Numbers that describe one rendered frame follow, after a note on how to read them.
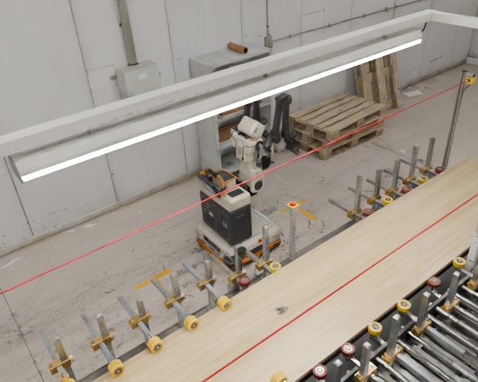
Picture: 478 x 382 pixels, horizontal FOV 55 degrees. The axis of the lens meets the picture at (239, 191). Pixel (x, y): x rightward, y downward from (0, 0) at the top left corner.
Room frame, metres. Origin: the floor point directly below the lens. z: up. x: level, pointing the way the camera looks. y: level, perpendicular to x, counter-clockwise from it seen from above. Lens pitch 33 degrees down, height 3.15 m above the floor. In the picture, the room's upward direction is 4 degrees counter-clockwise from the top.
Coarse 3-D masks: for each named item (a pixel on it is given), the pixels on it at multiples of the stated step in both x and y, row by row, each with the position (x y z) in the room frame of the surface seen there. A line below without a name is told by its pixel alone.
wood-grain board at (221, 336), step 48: (432, 192) 3.25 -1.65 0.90; (336, 240) 2.69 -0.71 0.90; (384, 240) 2.66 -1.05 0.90; (432, 240) 2.62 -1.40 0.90; (288, 288) 2.23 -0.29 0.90; (336, 288) 2.20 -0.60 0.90; (384, 288) 2.17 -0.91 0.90; (192, 336) 1.89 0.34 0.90; (240, 336) 1.86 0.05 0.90; (288, 336) 1.84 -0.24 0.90; (336, 336) 1.82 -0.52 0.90
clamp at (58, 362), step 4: (68, 356) 1.74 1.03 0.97; (72, 356) 1.74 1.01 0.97; (56, 360) 1.72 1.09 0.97; (60, 360) 1.72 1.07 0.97; (68, 360) 1.72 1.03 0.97; (72, 360) 1.73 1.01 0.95; (48, 364) 1.70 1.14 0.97; (52, 364) 1.70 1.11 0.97; (56, 364) 1.69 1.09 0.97; (60, 364) 1.69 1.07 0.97; (64, 364) 1.70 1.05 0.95; (68, 364) 1.71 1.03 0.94; (52, 368) 1.67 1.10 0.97; (56, 368) 1.68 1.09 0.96; (52, 372) 1.66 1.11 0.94; (56, 372) 1.67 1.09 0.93
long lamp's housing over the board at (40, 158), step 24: (360, 48) 2.55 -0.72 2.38; (384, 48) 2.62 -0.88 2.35; (288, 72) 2.23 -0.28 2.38; (312, 72) 2.29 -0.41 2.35; (216, 96) 1.97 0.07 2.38; (240, 96) 2.03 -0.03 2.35; (120, 120) 1.78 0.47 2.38; (144, 120) 1.76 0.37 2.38; (168, 120) 1.81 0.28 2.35; (48, 144) 1.59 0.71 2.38; (72, 144) 1.59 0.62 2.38; (96, 144) 1.62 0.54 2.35; (24, 168) 1.46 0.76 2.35
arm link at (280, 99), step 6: (276, 96) 3.85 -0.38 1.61; (282, 96) 3.83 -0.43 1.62; (276, 102) 3.82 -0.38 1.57; (282, 102) 3.80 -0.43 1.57; (276, 108) 3.81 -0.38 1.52; (276, 114) 3.79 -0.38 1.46; (276, 120) 3.78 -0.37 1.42; (276, 126) 3.78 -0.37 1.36; (270, 132) 3.82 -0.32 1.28; (276, 132) 3.77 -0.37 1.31; (276, 138) 3.75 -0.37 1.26
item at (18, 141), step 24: (384, 24) 2.70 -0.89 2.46; (408, 24) 2.78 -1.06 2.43; (456, 24) 2.77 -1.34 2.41; (312, 48) 2.34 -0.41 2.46; (336, 48) 2.43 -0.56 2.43; (216, 72) 2.06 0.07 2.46; (240, 72) 2.06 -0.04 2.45; (264, 72) 2.14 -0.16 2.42; (144, 96) 1.81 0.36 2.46; (168, 96) 1.84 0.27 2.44; (192, 96) 1.91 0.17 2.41; (72, 120) 1.62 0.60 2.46; (96, 120) 1.66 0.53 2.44; (0, 144) 1.46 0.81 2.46; (24, 144) 1.50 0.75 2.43
